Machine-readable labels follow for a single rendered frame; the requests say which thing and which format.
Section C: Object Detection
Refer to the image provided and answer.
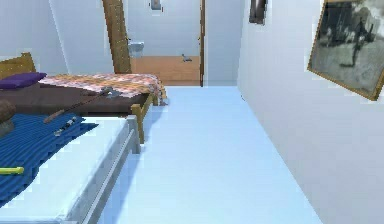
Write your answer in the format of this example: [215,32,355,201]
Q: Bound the orange pink patterned blanket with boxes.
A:
[38,73,168,100]

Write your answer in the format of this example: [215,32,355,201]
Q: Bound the brown wooden room door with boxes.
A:
[101,0,133,75]

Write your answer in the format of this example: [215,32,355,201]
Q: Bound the brown baseball bat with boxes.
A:
[43,86,120,124]

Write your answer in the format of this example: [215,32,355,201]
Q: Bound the small dark framed picture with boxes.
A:
[249,0,268,26]

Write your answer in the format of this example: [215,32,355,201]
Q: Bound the wooden bed with brown mattress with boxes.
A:
[0,51,168,145]

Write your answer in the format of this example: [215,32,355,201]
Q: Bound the small black grey remote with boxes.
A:
[53,115,78,138]

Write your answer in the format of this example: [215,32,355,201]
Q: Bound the blue striped blanket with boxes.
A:
[0,113,100,208]

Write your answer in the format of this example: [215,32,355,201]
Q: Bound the gold framed grey picture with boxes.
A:
[306,0,384,102]

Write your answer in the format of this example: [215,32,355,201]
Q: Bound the purple pillow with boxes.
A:
[0,71,48,90]

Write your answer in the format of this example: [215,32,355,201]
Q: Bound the yellow green stick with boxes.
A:
[0,166,26,176]

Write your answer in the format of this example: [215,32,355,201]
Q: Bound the white bed with grey frame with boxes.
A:
[0,114,142,224]

